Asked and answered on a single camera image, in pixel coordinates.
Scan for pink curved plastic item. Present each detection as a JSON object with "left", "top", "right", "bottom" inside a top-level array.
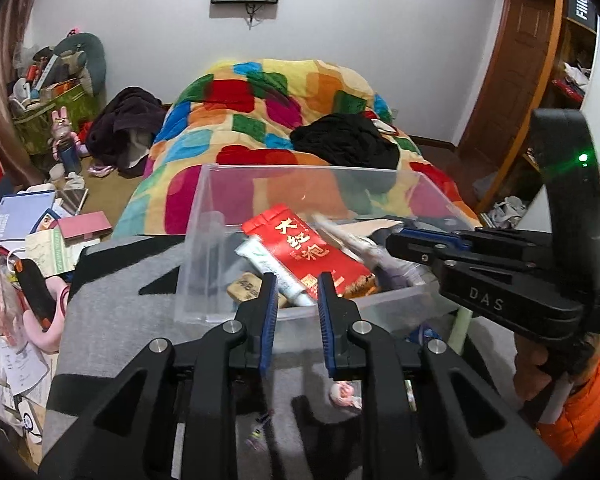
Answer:
[{"left": 24, "top": 275, "right": 72, "bottom": 354}]

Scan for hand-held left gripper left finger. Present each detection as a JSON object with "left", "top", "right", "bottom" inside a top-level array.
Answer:
[{"left": 40, "top": 272, "right": 281, "bottom": 480}]

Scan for pink rabbit toy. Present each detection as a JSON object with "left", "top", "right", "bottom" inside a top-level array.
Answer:
[{"left": 51, "top": 108, "right": 77, "bottom": 143}]

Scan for red tea packet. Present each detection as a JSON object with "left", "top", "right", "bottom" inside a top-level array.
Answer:
[{"left": 241, "top": 203, "right": 382, "bottom": 301}]

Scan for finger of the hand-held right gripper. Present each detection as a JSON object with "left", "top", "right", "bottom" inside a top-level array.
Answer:
[
  {"left": 386, "top": 227, "right": 556, "bottom": 267},
  {"left": 432, "top": 257, "right": 587, "bottom": 332}
]

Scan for black clothes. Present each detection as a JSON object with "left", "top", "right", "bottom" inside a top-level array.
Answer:
[{"left": 291, "top": 112, "right": 400, "bottom": 170}]

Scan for monitor cables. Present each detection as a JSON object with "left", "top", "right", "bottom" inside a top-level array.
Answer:
[{"left": 194, "top": 0, "right": 262, "bottom": 29}]

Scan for grey black patterned blanket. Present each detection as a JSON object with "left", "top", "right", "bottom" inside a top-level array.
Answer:
[{"left": 45, "top": 232, "right": 546, "bottom": 480}]

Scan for long white pen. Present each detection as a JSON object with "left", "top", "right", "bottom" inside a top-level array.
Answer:
[{"left": 312, "top": 213, "right": 381, "bottom": 264}]

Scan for green white booklet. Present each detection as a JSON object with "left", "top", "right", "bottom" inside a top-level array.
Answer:
[{"left": 25, "top": 230, "right": 81, "bottom": 277}]

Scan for beige tile block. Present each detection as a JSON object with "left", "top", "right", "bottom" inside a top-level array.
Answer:
[{"left": 226, "top": 271, "right": 288, "bottom": 309}]

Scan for pink white knotted toy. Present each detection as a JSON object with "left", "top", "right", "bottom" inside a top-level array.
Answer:
[{"left": 330, "top": 381, "right": 363, "bottom": 409}]

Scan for dark maroon clothes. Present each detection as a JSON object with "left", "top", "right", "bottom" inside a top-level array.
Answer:
[{"left": 86, "top": 86, "right": 166, "bottom": 177}]

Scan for colourful patchwork blanket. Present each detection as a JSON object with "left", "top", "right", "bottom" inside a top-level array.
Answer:
[{"left": 112, "top": 58, "right": 481, "bottom": 238}]

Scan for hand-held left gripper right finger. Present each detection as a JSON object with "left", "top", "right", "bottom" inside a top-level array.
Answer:
[{"left": 317, "top": 271, "right": 563, "bottom": 480}]

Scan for pink beige striped curtain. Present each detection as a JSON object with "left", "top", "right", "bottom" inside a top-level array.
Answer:
[{"left": 0, "top": 0, "right": 48, "bottom": 186}]

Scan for small colourful trinket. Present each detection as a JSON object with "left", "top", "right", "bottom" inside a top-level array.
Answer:
[{"left": 246, "top": 412, "right": 274, "bottom": 450}]

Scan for blue drink bottle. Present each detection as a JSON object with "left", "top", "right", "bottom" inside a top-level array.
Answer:
[{"left": 55, "top": 140, "right": 82, "bottom": 173}]

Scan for wooden shelf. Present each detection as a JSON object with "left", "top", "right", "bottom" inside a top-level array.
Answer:
[{"left": 550, "top": 0, "right": 600, "bottom": 111}]

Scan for pink flat box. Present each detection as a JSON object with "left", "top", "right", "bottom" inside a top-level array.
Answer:
[{"left": 57, "top": 211, "right": 113, "bottom": 247}]

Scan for white shoes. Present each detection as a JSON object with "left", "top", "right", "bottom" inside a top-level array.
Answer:
[{"left": 490, "top": 195, "right": 531, "bottom": 227}]

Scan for clear plastic storage box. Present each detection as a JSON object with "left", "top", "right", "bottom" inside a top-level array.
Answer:
[{"left": 174, "top": 162, "right": 481, "bottom": 323}]

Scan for black orange handle tool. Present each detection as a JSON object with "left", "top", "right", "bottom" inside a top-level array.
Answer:
[{"left": 17, "top": 258, "right": 58, "bottom": 332}]

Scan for green storage bag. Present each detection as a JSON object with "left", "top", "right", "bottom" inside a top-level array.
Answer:
[{"left": 12, "top": 80, "right": 101, "bottom": 156}]

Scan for loose white papers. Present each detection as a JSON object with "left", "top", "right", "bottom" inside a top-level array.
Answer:
[{"left": 0, "top": 310, "right": 51, "bottom": 443}]

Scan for pale green tube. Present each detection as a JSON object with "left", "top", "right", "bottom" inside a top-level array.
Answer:
[{"left": 450, "top": 307, "right": 476, "bottom": 357}]

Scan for blue white booklet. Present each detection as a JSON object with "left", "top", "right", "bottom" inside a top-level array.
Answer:
[{"left": 0, "top": 191, "right": 57, "bottom": 243}]

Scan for white ointment tube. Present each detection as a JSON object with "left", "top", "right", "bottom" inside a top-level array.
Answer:
[{"left": 235, "top": 237, "right": 317, "bottom": 307}]

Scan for person's right hand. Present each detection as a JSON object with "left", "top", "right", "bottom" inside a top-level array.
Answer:
[{"left": 512, "top": 332, "right": 553, "bottom": 403}]

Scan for wooden door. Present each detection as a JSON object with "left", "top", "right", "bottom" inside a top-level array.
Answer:
[{"left": 457, "top": 0, "right": 563, "bottom": 166}]

